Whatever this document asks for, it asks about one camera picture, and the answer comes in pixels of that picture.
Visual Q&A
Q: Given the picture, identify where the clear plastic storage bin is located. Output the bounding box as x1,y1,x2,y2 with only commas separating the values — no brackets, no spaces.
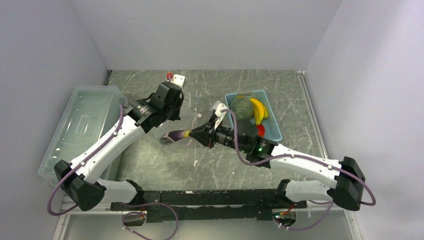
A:
38,85,128,186

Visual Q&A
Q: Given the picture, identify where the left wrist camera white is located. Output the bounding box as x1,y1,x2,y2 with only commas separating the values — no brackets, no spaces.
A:
166,72,187,89

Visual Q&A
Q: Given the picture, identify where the purple eggplant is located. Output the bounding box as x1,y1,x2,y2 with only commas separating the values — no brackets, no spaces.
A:
162,129,191,142

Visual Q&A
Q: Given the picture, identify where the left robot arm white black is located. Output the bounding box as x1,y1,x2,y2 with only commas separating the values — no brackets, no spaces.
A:
54,75,186,211

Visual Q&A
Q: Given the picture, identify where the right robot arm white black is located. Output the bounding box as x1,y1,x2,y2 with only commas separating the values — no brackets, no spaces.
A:
188,122,369,211

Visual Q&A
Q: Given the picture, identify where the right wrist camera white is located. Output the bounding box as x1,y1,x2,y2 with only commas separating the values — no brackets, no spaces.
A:
212,100,228,130

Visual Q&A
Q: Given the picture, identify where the yellow banana bunch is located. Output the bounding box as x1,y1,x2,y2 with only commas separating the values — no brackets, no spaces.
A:
237,96,269,126

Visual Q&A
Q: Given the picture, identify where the clear zip top bag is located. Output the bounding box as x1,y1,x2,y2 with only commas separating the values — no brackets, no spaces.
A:
155,103,203,147

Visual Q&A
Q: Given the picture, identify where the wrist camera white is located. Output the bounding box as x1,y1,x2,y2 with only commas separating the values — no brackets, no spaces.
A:
212,100,228,130
166,72,187,89

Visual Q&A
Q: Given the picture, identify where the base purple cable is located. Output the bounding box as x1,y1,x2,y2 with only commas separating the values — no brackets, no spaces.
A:
121,203,180,240
273,200,335,232

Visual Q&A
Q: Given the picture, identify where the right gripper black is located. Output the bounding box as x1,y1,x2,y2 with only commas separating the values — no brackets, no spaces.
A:
189,116,248,153

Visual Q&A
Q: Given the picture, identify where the light blue plastic basket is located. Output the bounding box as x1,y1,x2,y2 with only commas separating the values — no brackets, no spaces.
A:
224,89,283,142

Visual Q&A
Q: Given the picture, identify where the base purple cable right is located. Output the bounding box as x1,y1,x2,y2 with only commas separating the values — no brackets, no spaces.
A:
273,200,335,232

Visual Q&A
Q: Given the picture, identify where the green netted melon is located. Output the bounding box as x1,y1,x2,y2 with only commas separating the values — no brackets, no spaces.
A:
229,97,254,120

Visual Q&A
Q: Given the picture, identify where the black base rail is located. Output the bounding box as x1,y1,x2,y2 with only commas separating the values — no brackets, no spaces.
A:
110,189,307,223

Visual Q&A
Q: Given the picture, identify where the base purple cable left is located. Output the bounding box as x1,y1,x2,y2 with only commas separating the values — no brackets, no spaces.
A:
121,203,180,240

